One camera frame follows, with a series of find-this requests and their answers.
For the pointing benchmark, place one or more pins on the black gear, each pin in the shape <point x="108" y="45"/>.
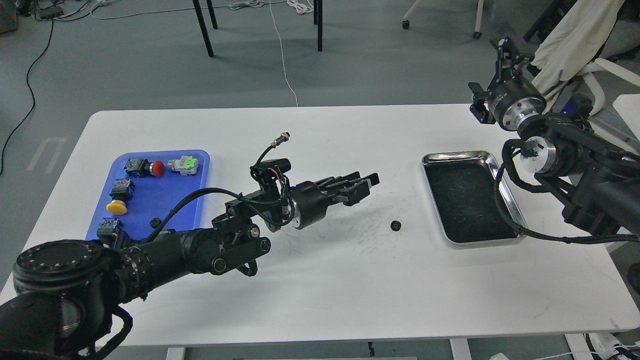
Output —
<point x="395" y="225"/>
<point x="155" y="222"/>

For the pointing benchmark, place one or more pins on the green push button switch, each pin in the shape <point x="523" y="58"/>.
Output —
<point x="108" y="229"/>

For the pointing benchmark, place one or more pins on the black robot arm image left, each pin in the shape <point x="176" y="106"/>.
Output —
<point x="69" y="292"/>

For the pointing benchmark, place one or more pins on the red push button switch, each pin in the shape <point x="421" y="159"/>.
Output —
<point x="143" y="168"/>

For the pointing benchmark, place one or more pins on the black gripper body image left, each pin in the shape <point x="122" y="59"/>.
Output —
<point x="311" y="201"/>

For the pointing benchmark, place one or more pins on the silver metal tray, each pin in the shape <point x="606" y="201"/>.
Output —
<point x="462" y="187"/>

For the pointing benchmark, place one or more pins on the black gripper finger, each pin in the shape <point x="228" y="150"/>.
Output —
<point x="510" y="60"/>
<point x="352" y="195"/>
<point x="478" y="106"/>
<point x="347" y="181"/>

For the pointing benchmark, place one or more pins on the white chair with beige cloth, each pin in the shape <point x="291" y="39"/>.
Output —
<point x="572" y="49"/>

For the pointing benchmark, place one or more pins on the yellow push button switch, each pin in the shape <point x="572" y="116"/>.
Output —
<point x="121" y="192"/>

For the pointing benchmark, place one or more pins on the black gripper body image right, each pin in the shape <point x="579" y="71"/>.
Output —
<point x="513" y="101"/>

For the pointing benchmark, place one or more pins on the grey green connector switch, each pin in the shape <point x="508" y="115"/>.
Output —
<point x="186" y="165"/>

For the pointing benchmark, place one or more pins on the blue plastic tray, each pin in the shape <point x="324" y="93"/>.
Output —
<point x="153" y="197"/>

